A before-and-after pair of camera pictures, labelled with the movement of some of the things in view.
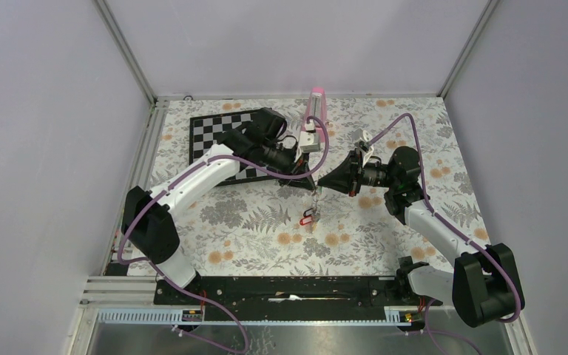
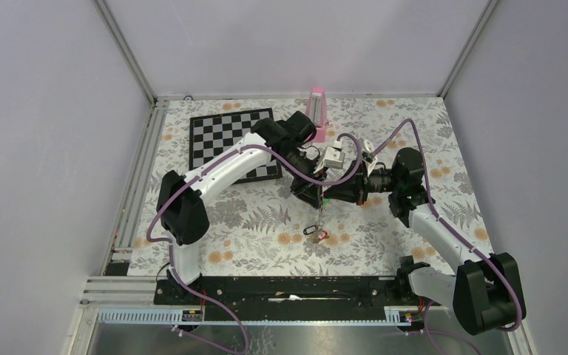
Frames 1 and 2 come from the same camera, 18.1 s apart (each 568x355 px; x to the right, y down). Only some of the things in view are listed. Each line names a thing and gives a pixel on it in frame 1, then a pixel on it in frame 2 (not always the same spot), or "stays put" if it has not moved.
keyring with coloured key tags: (312, 215) -> (318, 230)
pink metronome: (316, 106) stays put
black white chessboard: (206, 131) stays put
